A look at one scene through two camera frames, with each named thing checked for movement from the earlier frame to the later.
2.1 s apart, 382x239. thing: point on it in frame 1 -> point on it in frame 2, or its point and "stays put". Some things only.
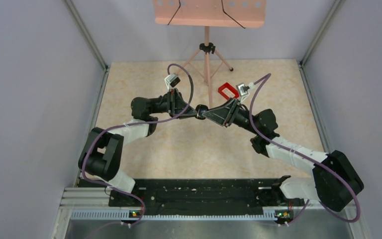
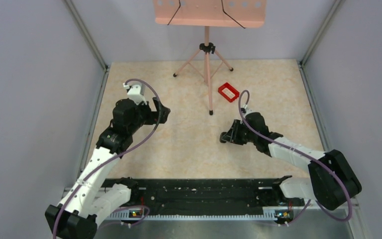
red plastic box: [228, 91] stays put
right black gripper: [225, 114] -> [232, 136]
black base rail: [207, 197] stays put
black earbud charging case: [200, 109] -> [221, 135]
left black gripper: [176, 104] -> [153, 115]
